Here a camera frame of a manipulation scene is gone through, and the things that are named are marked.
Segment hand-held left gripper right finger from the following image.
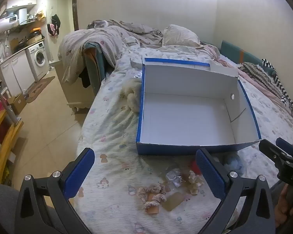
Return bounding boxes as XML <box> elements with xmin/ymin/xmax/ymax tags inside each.
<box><xmin>195</xmin><ymin>148</ymin><xmax>276</xmax><ymax>234</ymax></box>

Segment white kitchen cabinet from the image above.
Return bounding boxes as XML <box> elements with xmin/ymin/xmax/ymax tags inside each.
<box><xmin>0</xmin><ymin>51</ymin><xmax>36</xmax><ymax>97</ymax></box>

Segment clear packet with small toy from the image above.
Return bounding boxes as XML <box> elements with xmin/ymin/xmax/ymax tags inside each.
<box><xmin>165</xmin><ymin>168</ymin><xmax>186</xmax><ymax>188</ymax></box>

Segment blue and cream plush toy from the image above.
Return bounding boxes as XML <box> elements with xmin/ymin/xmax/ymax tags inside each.
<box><xmin>222</xmin><ymin>152</ymin><xmax>243</xmax><ymax>173</ymax></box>

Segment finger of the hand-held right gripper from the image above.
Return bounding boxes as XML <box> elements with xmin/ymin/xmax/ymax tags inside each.
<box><xmin>258</xmin><ymin>139</ymin><xmax>287</xmax><ymax>166</ymax></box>
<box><xmin>276</xmin><ymin>137</ymin><xmax>293</xmax><ymax>160</ymax></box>

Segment brown knit blanket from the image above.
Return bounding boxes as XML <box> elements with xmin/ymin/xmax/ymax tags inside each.
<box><xmin>242</xmin><ymin>62</ymin><xmax>284</xmax><ymax>95</ymax></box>

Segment dark door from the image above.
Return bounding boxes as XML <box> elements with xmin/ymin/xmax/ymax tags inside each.
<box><xmin>72</xmin><ymin>0</ymin><xmax>79</xmax><ymax>31</ymax></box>

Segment white washing machine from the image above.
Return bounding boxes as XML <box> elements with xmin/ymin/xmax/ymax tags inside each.
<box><xmin>26</xmin><ymin>41</ymin><xmax>50</xmax><ymax>81</ymax></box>

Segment white water heater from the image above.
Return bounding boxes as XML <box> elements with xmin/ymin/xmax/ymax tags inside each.
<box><xmin>0</xmin><ymin>17</ymin><xmax>21</xmax><ymax>36</ymax></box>

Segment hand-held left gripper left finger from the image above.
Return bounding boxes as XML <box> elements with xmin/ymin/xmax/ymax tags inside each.
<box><xmin>14</xmin><ymin>147</ymin><xmax>96</xmax><ymax>234</ymax></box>

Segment white wall cabinet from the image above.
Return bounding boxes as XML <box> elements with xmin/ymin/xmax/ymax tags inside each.
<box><xmin>6</xmin><ymin>0</ymin><xmax>37</xmax><ymax>10</ymax></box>

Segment cream patterned pillow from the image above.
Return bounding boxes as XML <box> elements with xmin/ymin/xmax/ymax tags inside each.
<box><xmin>162</xmin><ymin>24</ymin><xmax>201</xmax><ymax>48</ymax></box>

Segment cream wooden bed frame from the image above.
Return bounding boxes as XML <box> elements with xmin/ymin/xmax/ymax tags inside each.
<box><xmin>55</xmin><ymin>62</ymin><xmax>96</xmax><ymax>114</ymax></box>

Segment cream fluffy plush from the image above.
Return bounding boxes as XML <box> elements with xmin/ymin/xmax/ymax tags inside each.
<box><xmin>121</xmin><ymin>79</ymin><xmax>142</xmax><ymax>114</ymax></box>

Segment blue and white cardboard box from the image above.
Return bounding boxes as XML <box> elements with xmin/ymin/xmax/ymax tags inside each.
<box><xmin>136</xmin><ymin>56</ymin><xmax>262</xmax><ymax>156</ymax></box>

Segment small red soft item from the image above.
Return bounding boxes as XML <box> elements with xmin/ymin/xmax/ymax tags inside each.
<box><xmin>191</xmin><ymin>160</ymin><xmax>203</xmax><ymax>175</ymax></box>

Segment brown floor mat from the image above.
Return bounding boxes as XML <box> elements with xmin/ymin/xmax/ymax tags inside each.
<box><xmin>24</xmin><ymin>76</ymin><xmax>55</xmax><ymax>103</ymax></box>

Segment person's right hand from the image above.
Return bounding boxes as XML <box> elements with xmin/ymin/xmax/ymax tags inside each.
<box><xmin>275</xmin><ymin>184</ymin><xmax>293</xmax><ymax>230</ymax></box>

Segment grey printed quilt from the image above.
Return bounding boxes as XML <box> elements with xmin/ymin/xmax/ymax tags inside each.
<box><xmin>58</xmin><ymin>19</ymin><xmax>164</xmax><ymax>83</ymax></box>

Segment green upholstered headboard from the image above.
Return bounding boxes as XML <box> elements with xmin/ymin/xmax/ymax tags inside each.
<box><xmin>220</xmin><ymin>40</ymin><xmax>276</xmax><ymax>72</ymax></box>

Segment yellow wooden staircase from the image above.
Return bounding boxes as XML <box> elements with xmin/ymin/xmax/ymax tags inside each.
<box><xmin>0</xmin><ymin>97</ymin><xmax>25</xmax><ymax>184</ymax></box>

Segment green upholstered footboard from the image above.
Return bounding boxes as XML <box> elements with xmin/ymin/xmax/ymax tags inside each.
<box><xmin>82</xmin><ymin>42</ymin><xmax>110</xmax><ymax>95</ymax></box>

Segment black white striped cloth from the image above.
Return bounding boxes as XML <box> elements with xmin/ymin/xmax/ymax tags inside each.
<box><xmin>261</xmin><ymin>58</ymin><xmax>293</xmax><ymax>125</ymax></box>

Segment brown cardboard box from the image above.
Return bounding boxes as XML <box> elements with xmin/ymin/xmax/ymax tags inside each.
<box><xmin>8</xmin><ymin>93</ymin><xmax>27</xmax><ymax>114</ymax></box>

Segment grey cloth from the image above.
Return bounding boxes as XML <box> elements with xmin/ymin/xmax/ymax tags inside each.
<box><xmin>0</xmin><ymin>183</ymin><xmax>64</xmax><ymax>234</ymax></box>

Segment amber packet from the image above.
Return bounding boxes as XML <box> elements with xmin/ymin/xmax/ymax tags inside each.
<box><xmin>161</xmin><ymin>191</ymin><xmax>184</xmax><ymax>212</ymax></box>

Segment white tall appliance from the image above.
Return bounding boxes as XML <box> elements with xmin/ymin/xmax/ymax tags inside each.
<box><xmin>17</xmin><ymin>8</ymin><xmax>28</xmax><ymax>25</ymax></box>

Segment hanging dark clothes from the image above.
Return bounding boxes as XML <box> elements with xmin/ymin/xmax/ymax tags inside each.
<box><xmin>47</xmin><ymin>14</ymin><xmax>61</xmax><ymax>38</ymax></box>

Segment pink blanket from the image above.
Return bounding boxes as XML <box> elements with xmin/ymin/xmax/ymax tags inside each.
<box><xmin>205</xmin><ymin>45</ymin><xmax>293</xmax><ymax>117</ymax></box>

